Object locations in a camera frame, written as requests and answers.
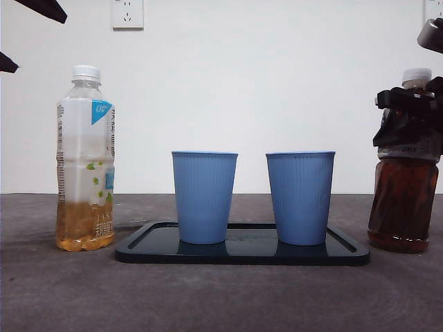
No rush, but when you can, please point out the white wall socket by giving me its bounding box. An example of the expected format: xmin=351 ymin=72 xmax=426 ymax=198
xmin=111 ymin=0 xmax=145 ymax=30
xmin=424 ymin=0 xmax=443 ymax=22

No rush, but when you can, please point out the jasmine tea bottle white label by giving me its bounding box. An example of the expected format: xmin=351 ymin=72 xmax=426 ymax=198
xmin=56 ymin=64 xmax=116 ymax=252

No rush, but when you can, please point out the dark blue flat tray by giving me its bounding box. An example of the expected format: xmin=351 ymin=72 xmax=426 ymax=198
xmin=114 ymin=221 xmax=371 ymax=266

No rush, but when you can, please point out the dark oolong tea bottle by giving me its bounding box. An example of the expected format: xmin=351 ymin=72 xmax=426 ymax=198
xmin=367 ymin=68 xmax=440 ymax=254

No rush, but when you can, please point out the blue ribbed plastic cup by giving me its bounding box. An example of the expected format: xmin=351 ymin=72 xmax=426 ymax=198
xmin=265 ymin=150 xmax=336 ymax=247
xmin=171 ymin=150 xmax=239 ymax=246

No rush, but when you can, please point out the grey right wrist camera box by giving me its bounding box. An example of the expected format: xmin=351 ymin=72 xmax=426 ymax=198
xmin=417 ymin=17 xmax=443 ymax=53

